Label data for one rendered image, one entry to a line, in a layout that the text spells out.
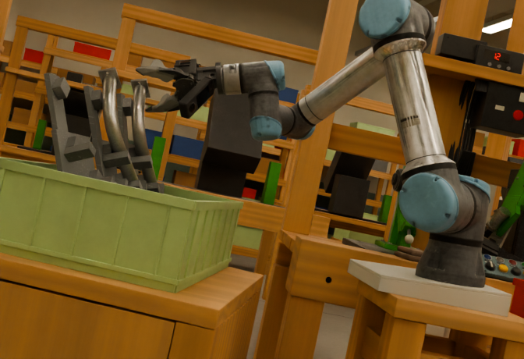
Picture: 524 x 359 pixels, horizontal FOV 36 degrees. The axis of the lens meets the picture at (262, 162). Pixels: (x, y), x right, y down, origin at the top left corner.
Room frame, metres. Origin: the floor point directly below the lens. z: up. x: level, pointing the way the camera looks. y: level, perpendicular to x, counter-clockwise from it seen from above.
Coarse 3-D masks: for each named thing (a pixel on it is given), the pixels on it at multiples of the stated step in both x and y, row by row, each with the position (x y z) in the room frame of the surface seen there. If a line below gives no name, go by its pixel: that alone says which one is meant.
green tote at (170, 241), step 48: (0, 192) 1.48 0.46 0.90; (48, 192) 1.47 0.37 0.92; (96, 192) 1.46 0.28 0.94; (144, 192) 1.44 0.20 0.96; (192, 192) 2.05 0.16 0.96; (0, 240) 1.47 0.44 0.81; (48, 240) 1.47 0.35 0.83; (96, 240) 1.46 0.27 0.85; (144, 240) 1.45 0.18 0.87; (192, 240) 1.48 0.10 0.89
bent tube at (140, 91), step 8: (136, 80) 1.94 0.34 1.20; (144, 80) 1.94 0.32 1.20; (136, 88) 1.94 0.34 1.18; (144, 88) 1.95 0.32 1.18; (136, 96) 1.92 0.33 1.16; (144, 96) 1.93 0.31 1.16; (136, 104) 1.90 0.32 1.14; (144, 104) 1.92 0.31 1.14; (136, 112) 1.89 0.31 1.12; (136, 120) 1.88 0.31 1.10; (136, 128) 1.88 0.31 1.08; (144, 128) 1.89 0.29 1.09; (136, 136) 1.88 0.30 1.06; (144, 136) 1.89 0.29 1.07; (136, 144) 1.89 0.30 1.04; (144, 144) 1.90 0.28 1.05; (136, 152) 1.91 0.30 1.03; (144, 152) 1.91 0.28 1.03; (152, 168) 1.96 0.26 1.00; (144, 176) 1.97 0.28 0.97; (152, 176) 1.98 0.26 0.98
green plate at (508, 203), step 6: (522, 168) 2.41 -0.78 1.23; (522, 174) 2.39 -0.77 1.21; (516, 180) 2.41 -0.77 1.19; (522, 180) 2.36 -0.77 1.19; (516, 186) 2.39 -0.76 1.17; (522, 186) 2.34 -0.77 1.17; (510, 192) 2.41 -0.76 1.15; (516, 192) 2.36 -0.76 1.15; (522, 192) 2.32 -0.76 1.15; (510, 198) 2.39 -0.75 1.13; (516, 198) 2.34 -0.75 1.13; (522, 198) 2.32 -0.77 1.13; (504, 204) 2.41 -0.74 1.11; (510, 204) 2.36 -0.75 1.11; (516, 204) 2.32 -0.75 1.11; (522, 204) 2.33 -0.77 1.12; (522, 210) 2.42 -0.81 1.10
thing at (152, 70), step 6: (156, 60) 1.94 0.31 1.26; (144, 66) 1.91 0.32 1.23; (150, 66) 1.91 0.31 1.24; (156, 66) 1.91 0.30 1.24; (162, 66) 1.94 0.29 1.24; (138, 72) 1.91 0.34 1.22; (144, 72) 1.91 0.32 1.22; (150, 72) 1.91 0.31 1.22; (156, 72) 1.91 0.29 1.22; (162, 78) 1.92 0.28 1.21; (168, 78) 1.92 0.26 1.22
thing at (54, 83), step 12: (48, 84) 1.59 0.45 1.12; (60, 84) 1.58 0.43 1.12; (48, 96) 1.59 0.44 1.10; (60, 96) 1.60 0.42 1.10; (60, 108) 1.61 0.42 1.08; (60, 120) 1.60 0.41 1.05; (60, 132) 1.59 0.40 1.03; (60, 144) 1.57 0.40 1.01; (60, 156) 1.57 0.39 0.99; (60, 168) 1.56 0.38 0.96; (72, 168) 1.60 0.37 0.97; (84, 168) 1.66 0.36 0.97
